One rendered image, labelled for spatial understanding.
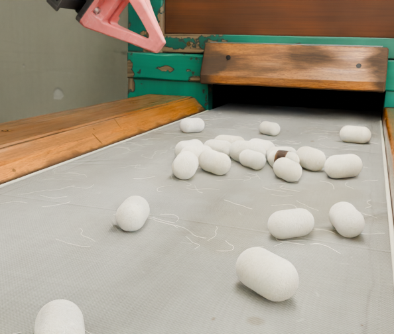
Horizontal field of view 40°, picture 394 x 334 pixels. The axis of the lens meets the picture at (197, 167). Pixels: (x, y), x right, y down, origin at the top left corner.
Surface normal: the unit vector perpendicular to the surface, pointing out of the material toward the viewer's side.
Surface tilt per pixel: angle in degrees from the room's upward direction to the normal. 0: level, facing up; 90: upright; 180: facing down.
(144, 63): 90
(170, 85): 88
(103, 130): 45
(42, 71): 90
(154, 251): 0
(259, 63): 67
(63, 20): 90
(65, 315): 13
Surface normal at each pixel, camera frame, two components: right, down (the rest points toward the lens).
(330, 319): 0.03, -0.98
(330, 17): -0.30, 0.19
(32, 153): 0.69, -0.62
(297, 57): -0.29, -0.21
